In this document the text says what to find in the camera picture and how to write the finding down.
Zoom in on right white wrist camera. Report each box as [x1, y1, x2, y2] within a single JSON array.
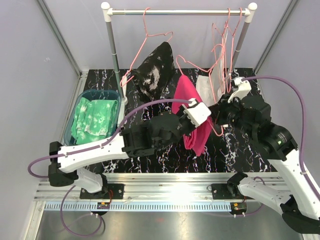
[[227, 77, 252, 104]]

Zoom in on green tie-dye trousers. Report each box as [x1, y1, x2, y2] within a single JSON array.
[[70, 97, 119, 145]]

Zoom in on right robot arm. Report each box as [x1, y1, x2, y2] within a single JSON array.
[[210, 94, 320, 234]]

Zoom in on black white patterned trousers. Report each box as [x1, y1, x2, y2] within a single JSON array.
[[131, 41, 176, 103]]

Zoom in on aluminium mounting rail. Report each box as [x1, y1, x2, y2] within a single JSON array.
[[33, 172, 301, 213]]

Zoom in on magenta pink trousers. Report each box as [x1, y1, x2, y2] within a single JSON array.
[[171, 74, 213, 156]]

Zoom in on white and grey clothes rack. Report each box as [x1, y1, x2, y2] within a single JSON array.
[[100, 2, 258, 103]]

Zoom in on pink wire hanger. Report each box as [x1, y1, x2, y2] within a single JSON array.
[[175, 43, 227, 137], [209, 8, 231, 95], [226, 7, 243, 93], [120, 7, 174, 88]]

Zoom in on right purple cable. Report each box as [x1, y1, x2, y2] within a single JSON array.
[[241, 76, 320, 201]]

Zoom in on aluminium frame post right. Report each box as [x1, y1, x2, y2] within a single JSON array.
[[253, 0, 300, 74]]

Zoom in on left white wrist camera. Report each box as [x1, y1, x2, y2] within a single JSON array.
[[180, 98, 211, 128]]

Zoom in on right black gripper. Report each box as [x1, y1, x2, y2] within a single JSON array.
[[207, 93, 256, 140]]

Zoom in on aluminium frame post left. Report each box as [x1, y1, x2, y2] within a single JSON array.
[[35, 0, 82, 78]]

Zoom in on teal transparent plastic basket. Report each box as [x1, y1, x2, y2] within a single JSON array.
[[63, 89, 122, 146]]

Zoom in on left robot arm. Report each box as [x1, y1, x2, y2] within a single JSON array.
[[48, 112, 204, 199]]

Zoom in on aluminium frame post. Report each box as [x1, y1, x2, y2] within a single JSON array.
[[35, 0, 82, 78], [253, 0, 300, 74]]

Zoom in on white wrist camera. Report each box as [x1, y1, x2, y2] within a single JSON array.
[[227, 77, 252, 104], [180, 98, 211, 128]]

